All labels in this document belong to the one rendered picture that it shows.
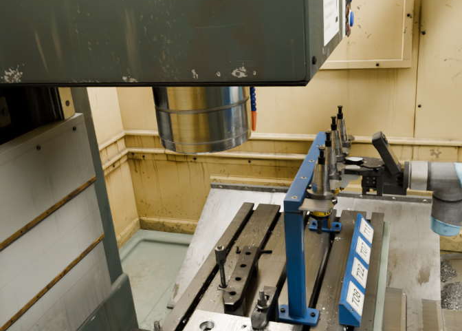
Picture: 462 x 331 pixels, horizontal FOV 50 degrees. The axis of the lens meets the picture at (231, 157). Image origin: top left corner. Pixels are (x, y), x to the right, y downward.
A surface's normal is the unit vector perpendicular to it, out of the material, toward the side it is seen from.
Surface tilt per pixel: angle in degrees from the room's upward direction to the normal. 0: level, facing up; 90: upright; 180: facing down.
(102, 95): 90
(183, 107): 90
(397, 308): 7
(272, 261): 0
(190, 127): 90
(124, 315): 90
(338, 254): 0
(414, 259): 24
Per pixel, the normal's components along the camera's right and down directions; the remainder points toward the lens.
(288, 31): -0.33, 0.37
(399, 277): -0.21, -0.70
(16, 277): 0.94, 0.04
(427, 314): -0.04, -0.97
